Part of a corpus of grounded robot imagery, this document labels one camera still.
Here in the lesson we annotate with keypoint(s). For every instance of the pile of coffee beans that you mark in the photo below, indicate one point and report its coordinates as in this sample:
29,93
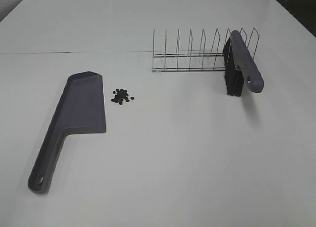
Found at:
120,96

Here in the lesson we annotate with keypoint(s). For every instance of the grey plastic dustpan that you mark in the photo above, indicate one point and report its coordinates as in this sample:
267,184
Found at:
80,110

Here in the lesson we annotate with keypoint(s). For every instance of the metal wire dish rack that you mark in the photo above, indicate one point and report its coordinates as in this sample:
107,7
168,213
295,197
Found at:
177,53

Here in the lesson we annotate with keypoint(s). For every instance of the grey hand brush black bristles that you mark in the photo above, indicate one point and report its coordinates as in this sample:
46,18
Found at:
240,67

